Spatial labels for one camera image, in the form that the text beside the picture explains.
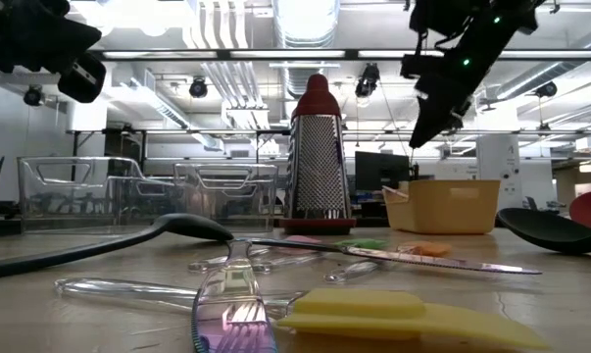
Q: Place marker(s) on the yellow plastic bin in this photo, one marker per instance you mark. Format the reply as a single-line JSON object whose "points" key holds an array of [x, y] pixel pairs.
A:
{"points": [[447, 206]]}

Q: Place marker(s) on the silver ventilation duct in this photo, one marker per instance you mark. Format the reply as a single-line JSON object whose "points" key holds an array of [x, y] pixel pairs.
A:
{"points": [[305, 29]]}

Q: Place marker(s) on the iridescent metal knife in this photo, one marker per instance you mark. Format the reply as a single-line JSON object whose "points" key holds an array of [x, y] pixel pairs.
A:
{"points": [[422, 260]]}

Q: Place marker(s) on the glowing rectangular wall light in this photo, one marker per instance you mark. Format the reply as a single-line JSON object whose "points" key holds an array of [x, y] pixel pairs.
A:
{"points": [[589, 167]]}

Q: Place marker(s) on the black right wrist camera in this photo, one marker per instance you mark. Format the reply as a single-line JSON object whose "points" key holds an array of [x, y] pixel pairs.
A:
{"points": [[412, 66]]}

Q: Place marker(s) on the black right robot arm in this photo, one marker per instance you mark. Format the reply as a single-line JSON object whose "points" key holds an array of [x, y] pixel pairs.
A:
{"points": [[437, 15]]}

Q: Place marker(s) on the small clear plastic bin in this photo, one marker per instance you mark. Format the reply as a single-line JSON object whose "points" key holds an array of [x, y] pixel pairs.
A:
{"points": [[226, 206]]}

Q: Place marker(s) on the large clear plastic bin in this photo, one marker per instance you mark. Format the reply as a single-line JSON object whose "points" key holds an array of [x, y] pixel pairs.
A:
{"points": [[55, 206]]}

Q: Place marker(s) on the black computer monitor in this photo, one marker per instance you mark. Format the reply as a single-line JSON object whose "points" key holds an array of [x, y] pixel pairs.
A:
{"points": [[380, 171]]}

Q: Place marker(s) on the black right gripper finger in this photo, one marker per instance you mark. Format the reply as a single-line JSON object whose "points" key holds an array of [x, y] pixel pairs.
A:
{"points": [[437, 108]]}

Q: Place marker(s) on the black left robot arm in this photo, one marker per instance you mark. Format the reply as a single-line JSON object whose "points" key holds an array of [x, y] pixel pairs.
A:
{"points": [[30, 34]]}

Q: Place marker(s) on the black plastic serving spoon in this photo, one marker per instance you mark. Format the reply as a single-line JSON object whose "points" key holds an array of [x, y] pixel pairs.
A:
{"points": [[197, 228], [545, 230]]}

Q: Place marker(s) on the dark office chair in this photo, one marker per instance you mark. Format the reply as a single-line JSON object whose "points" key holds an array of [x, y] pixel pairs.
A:
{"points": [[531, 203]]}

